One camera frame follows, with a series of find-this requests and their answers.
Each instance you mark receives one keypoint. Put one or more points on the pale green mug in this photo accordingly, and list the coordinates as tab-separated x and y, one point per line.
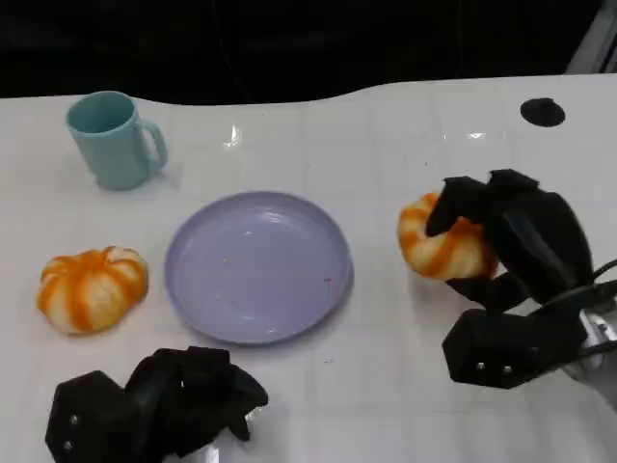
113	154

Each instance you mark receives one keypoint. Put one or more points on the lilac plate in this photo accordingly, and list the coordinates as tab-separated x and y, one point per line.
255	265

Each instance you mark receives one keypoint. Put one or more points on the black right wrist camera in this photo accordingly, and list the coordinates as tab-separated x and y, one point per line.
506	347

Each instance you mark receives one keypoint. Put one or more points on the orange and white bread roll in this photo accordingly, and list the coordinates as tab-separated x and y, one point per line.
434	255
91	289

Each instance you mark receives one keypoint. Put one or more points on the black table grommet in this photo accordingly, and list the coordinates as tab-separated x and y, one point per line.
542	112

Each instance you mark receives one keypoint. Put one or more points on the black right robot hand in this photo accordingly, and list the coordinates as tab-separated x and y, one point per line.
540	241

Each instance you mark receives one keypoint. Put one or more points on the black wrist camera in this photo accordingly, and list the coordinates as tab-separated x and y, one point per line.
87	415
506	347

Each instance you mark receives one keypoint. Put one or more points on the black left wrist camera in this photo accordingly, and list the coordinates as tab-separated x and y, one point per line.
87	415

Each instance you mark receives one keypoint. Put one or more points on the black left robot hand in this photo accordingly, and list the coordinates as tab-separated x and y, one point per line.
193	395

